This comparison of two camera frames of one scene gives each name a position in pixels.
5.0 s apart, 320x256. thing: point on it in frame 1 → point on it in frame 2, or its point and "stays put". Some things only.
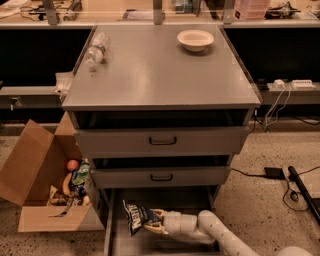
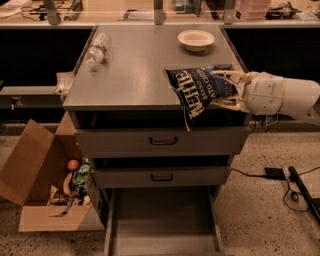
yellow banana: x=66 y=185 stays put
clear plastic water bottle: x=98 y=49 stays put
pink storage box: x=250 y=9 stays put
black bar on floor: x=305 y=193 stays put
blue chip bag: x=137 y=215 → x=197 y=87
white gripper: x=173 y=222 → x=265 y=93
